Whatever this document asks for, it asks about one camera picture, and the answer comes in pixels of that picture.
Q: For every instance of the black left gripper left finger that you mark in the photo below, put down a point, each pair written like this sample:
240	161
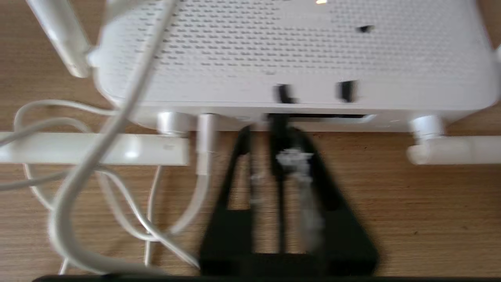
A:
231	239

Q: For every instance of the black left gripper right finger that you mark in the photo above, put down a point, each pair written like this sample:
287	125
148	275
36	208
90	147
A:
344	243

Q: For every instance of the white wifi router with antennas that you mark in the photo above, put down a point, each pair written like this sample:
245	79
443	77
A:
313	51

